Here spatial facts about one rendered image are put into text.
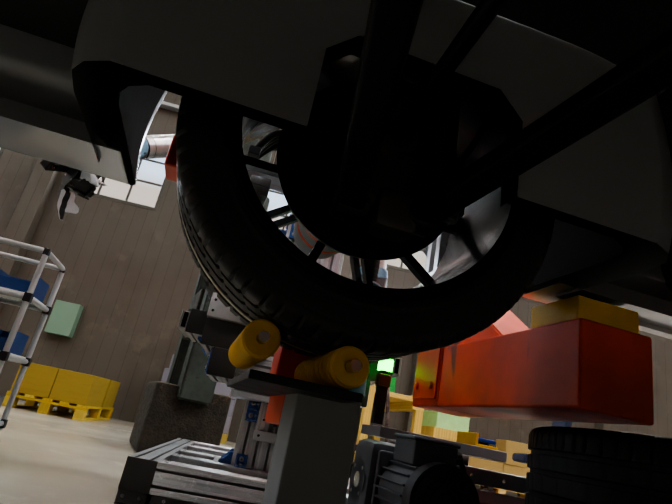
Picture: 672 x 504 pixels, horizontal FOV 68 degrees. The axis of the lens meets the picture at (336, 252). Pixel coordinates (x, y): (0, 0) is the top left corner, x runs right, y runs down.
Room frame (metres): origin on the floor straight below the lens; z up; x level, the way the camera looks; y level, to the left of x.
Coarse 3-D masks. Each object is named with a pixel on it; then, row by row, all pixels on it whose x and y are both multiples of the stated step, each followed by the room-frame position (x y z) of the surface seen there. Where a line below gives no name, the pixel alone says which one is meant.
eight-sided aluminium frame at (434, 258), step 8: (256, 128) 0.91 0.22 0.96; (264, 128) 0.95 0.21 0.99; (272, 128) 0.95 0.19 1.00; (248, 136) 0.93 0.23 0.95; (256, 136) 0.95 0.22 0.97; (440, 240) 1.00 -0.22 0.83; (432, 248) 1.04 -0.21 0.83; (440, 248) 1.00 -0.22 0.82; (432, 256) 1.05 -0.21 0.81; (440, 256) 1.00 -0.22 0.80; (432, 264) 1.05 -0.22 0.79; (432, 272) 1.02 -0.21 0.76
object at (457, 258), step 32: (352, 64) 0.80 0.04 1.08; (256, 160) 0.85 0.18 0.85; (288, 224) 0.88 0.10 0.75; (480, 224) 0.85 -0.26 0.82; (512, 224) 0.76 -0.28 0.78; (448, 256) 0.94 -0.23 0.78; (480, 256) 0.77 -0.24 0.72; (352, 288) 0.70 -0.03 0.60; (384, 288) 0.71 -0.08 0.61; (416, 288) 0.72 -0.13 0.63; (448, 288) 0.73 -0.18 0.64
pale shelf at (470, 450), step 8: (368, 432) 1.65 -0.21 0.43; (376, 432) 1.58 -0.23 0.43; (384, 432) 1.56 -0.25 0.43; (392, 432) 1.56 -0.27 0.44; (400, 432) 1.57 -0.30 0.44; (408, 432) 1.57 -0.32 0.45; (440, 440) 1.60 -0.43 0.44; (448, 440) 1.60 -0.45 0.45; (464, 448) 1.62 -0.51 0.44; (472, 448) 1.62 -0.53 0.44; (480, 448) 1.63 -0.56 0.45; (480, 456) 1.63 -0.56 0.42; (488, 456) 1.63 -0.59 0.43; (496, 456) 1.64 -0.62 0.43; (504, 456) 1.65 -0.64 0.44
